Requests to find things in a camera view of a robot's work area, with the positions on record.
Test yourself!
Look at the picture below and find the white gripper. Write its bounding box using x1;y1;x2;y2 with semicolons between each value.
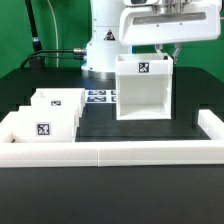
119;0;222;64

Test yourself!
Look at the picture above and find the white drawer cabinet box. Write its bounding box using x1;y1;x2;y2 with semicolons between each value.
115;53;173;120

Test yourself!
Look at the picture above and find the white front drawer with tag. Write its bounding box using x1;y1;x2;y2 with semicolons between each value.
13;106;79;143

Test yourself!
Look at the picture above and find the white drawer with tag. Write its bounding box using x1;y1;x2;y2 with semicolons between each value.
30;88;85;116
13;106;79;143

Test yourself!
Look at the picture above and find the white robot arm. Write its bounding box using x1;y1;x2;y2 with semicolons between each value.
82;0;224;78

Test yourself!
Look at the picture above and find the white rear drawer with tag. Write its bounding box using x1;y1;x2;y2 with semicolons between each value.
30;88;85;116

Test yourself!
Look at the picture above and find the white fiducial marker sheet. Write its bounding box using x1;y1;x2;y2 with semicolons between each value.
85;90;116;103

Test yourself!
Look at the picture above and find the white U-shaped border frame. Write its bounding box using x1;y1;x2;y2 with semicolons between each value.
0;109;224;168

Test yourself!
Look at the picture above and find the grey thin cable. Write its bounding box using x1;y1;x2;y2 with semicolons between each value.
45;0;60;68

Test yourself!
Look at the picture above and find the black cable with metal connector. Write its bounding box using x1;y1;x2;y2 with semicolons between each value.
19;47;88;69

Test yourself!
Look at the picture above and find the black camera stand pole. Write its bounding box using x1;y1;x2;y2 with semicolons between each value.
25;0;45;69

